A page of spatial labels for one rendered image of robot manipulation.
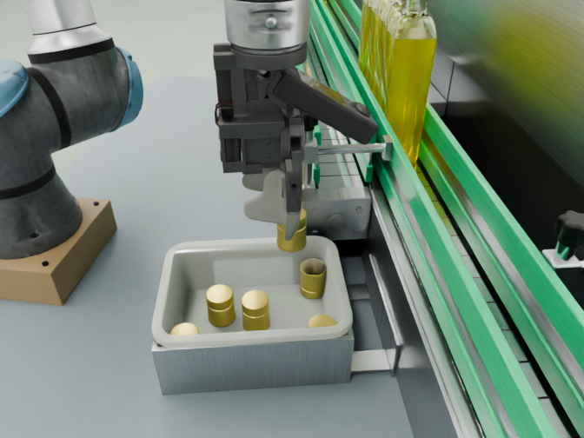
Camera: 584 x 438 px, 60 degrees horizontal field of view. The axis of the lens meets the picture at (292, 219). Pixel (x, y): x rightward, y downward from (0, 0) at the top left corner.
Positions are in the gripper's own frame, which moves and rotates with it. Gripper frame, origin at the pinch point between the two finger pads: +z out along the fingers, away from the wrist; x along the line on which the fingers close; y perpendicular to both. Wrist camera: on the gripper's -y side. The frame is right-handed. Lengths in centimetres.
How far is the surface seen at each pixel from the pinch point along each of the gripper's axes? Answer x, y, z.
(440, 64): -47, -34, -1
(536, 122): -4.9, -29.8, -8.1
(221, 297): 1.1, 9.0, 10.5
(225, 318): 1.9, 8.7, 13.4
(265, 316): 3.1, 3.7, 12.4
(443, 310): 14.7, -12.9, 1.3
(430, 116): -16.3, -21.4, -4.2
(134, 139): -57, 29, 17
